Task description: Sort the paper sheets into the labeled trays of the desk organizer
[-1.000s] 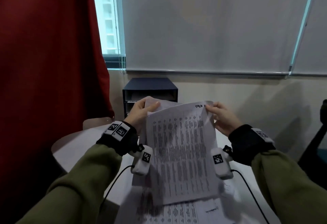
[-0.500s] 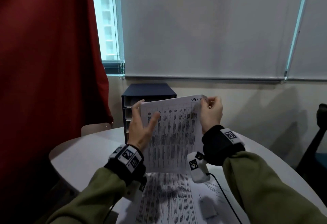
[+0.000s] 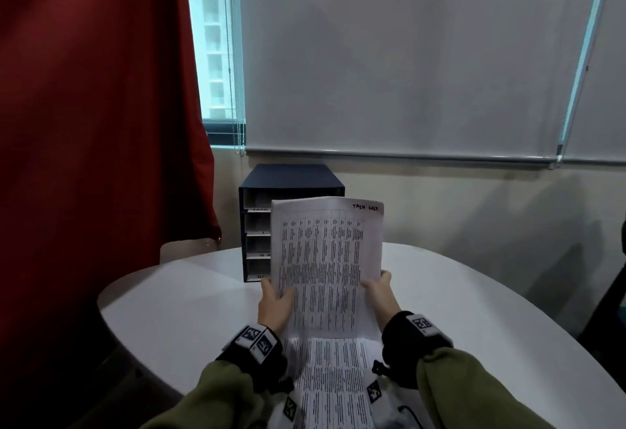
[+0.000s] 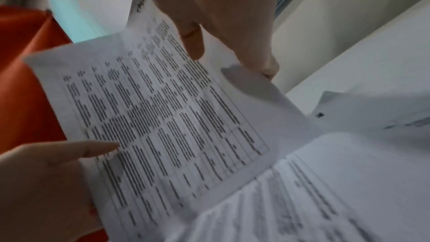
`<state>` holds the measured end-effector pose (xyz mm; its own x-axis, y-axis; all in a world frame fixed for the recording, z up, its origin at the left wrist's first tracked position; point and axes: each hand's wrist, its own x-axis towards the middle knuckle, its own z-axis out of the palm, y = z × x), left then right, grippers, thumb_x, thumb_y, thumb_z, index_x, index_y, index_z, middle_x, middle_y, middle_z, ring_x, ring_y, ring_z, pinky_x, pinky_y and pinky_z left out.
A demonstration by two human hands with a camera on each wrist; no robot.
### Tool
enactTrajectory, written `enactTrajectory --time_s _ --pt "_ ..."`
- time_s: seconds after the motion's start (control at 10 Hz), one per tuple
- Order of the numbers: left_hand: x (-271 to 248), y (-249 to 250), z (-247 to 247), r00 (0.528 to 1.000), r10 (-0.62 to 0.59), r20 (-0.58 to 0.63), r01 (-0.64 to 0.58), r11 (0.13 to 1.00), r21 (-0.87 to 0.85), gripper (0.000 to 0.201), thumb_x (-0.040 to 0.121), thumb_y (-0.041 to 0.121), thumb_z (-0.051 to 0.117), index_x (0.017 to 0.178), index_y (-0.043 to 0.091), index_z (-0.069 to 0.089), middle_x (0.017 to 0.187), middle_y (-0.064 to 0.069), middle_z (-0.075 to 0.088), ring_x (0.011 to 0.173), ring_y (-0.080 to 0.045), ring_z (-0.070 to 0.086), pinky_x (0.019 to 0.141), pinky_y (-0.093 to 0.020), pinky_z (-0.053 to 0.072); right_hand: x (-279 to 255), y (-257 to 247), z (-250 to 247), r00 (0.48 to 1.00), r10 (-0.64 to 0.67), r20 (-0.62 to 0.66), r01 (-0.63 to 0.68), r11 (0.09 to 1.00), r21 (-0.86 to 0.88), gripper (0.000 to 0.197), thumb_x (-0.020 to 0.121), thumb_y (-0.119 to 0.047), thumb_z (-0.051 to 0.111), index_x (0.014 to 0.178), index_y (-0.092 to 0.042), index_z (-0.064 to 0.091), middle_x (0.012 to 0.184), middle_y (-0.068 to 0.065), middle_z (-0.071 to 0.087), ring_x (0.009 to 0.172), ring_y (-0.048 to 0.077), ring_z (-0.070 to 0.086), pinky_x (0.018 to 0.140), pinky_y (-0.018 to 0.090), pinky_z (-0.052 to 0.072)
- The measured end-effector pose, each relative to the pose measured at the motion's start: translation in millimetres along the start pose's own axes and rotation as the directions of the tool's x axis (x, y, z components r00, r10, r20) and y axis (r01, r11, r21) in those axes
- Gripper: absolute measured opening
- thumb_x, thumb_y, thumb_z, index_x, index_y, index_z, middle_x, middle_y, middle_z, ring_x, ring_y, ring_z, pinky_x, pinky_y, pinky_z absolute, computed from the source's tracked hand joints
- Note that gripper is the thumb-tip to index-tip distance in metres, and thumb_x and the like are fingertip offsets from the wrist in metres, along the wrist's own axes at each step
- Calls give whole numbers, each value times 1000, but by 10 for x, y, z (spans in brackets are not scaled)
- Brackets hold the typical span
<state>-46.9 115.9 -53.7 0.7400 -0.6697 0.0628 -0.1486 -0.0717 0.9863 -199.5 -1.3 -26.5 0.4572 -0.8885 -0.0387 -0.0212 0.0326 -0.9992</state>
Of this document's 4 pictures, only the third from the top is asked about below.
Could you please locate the person's right hand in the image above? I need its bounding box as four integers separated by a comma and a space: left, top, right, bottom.
360, 270, 402, 332

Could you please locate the dark blue paper tray organizer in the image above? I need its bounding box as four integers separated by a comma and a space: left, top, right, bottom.
238, 164, 346, 283

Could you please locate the black wrist band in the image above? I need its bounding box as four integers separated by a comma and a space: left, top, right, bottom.
381, 311, 455, 391
215, 324, 290, 393

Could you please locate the black left wrist band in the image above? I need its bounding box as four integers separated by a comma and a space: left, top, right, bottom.
215, 324, 290, 393

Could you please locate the beige chair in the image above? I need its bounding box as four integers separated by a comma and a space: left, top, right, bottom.
160, 237, 221, 265

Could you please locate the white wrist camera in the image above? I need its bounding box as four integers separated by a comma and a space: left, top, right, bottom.
266, 377, 304, 429
365, 360, 411, 429

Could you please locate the person's left forearm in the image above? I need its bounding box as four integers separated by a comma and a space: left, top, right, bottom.
139, 360, 267, 429

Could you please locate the black right wrist band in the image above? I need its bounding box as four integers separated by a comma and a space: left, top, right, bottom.
381, 311, 455, 391

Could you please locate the red curtain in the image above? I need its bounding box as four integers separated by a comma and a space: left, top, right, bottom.
0, 0, 222, 385

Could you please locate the narrow white roller blind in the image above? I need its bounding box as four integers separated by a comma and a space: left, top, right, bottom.
562, 0, 626, 166

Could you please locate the window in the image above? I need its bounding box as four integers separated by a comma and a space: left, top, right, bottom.
183, 0, 247, 148

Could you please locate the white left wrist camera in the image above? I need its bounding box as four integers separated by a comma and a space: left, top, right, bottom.
266, 377, 304, 429

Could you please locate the bead chain blind cord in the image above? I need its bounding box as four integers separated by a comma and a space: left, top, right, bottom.
222, 0, 247, 156

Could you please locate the wide white roller blind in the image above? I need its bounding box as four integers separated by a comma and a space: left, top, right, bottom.
237, 0, 607, 170

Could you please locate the pile of printed papers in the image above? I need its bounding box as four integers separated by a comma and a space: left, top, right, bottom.
281, 337, 431, 429

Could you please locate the person's right forearm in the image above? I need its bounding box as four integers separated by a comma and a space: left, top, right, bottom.
415, 347, 556, 429

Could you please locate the black cable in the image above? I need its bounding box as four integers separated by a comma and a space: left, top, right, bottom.
398, 406, 424, 429

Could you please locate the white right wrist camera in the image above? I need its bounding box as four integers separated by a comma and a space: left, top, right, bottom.
365, 360, 411, 429

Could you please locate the dark chair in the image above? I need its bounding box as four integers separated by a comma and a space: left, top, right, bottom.
576, 218, 626, 346

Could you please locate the person's left hand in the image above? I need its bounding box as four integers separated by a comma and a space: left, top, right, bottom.
258, 276, 297, 336

